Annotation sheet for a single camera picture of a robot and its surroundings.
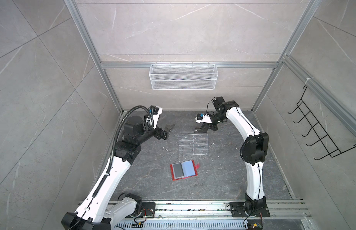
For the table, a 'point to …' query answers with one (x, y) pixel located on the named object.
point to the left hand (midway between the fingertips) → (165, 117)
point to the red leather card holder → (184, 169)
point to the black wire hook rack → (332, 150)
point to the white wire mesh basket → (183, 76)
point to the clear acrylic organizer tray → (193, 144)
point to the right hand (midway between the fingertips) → (203, 125)
